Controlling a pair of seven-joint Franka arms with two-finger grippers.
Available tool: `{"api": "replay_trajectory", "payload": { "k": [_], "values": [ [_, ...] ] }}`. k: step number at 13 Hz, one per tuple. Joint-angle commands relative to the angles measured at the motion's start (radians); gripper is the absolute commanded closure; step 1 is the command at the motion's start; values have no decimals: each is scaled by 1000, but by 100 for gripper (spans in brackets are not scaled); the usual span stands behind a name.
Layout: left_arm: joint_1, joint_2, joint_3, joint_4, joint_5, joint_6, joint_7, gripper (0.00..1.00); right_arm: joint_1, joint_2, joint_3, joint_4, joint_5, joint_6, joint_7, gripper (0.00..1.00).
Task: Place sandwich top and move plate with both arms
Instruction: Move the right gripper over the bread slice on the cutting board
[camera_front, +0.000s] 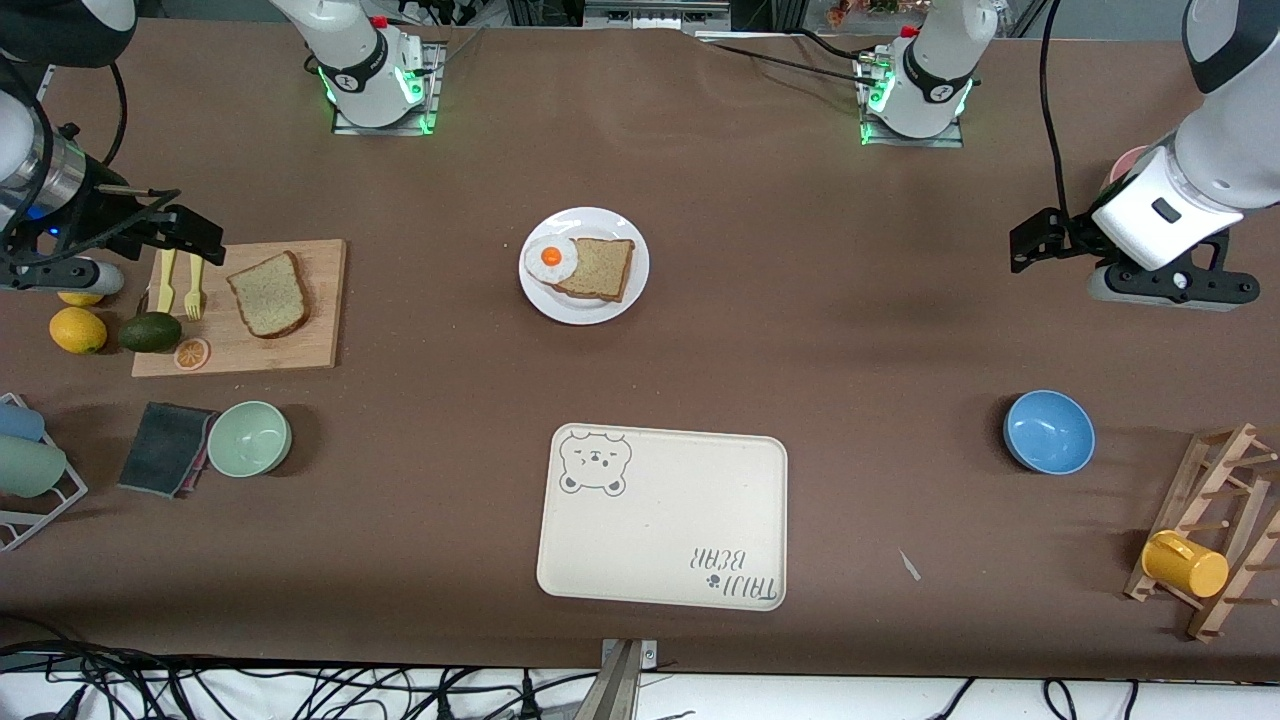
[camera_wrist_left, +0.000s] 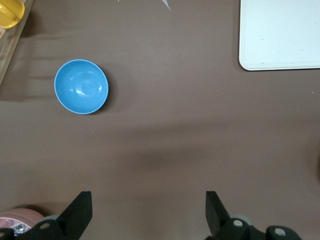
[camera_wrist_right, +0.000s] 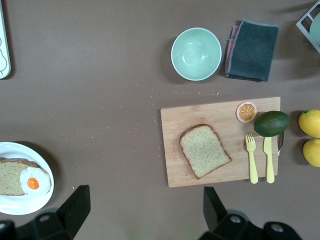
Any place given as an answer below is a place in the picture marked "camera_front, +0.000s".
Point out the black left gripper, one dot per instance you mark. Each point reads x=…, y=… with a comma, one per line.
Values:
x=1072, y=236

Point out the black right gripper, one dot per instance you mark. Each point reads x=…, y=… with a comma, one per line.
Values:
x=100, y=215

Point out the brown bread slice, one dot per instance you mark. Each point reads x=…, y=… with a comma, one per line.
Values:
x=268, y=297
x=602, y=270

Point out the white round plate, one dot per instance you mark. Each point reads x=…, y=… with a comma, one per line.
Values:
x=590, y=312

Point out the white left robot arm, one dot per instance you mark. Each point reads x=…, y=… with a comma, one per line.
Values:
x=940, y=60

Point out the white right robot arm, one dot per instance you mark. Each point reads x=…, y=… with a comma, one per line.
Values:
x=360, y=60

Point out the yellow plastic knife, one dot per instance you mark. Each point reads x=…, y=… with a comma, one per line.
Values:
x=166, y=290

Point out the yellow plastic fork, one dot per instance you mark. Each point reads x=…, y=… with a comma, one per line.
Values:
x=195, y=295

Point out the pink bowl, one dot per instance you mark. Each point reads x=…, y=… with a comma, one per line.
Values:
x=1125, y=165

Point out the dark green avocado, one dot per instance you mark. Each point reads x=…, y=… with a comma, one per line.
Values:
x=150, y=333

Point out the yellow lemon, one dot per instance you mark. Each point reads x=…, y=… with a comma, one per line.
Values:
x=80, y=298
x=78, y=331

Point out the toy orange slice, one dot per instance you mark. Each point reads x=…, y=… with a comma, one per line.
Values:
x=192, y=354

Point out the bamboo cutting board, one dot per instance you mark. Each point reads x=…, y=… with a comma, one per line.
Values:
x=320, y=335

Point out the blue bowl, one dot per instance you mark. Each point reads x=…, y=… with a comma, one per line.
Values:
x=1050, y=432

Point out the dark grey folded cloth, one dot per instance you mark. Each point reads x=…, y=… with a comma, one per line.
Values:
x=165, y=450

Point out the mint green bowl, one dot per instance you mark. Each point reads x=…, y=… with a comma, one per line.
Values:
x=250, y=440

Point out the light blue cup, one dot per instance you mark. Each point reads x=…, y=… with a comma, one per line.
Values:
x=20, y=422

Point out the pale green cup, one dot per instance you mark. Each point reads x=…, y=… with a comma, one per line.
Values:
x=30, y=467

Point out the wooden cup drying rack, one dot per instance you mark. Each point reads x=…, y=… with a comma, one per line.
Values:
x=1235, y=470

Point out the colourful toy food pile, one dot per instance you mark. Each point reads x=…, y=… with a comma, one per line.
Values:
x=860, y=8

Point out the yellow plastic cup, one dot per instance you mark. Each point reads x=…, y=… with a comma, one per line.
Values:
x=1185, y=565

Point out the small white paper scrap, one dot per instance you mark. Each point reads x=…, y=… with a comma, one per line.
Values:
x=909, y=566

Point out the toy fried egg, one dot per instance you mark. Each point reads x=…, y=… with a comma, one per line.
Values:
x=550, y=258

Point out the cream bear print tray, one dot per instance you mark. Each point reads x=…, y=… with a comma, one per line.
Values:
x=665, y=520

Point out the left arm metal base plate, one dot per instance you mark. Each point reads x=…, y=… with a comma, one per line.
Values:
x=930, y=142

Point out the aluminium table edge rail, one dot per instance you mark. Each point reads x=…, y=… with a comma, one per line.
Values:
x=45, y=82

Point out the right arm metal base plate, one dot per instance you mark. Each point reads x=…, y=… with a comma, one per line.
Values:
x=385, y=130

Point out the aluminium frame profile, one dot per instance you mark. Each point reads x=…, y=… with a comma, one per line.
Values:
x=650, y=15

